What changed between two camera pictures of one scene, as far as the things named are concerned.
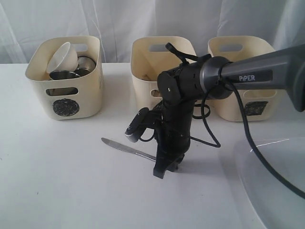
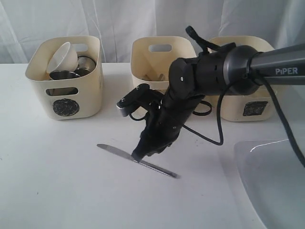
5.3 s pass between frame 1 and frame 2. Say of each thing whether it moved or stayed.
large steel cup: stayed
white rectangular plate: stayed
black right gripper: moved
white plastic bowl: stayed
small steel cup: stayed
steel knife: moved
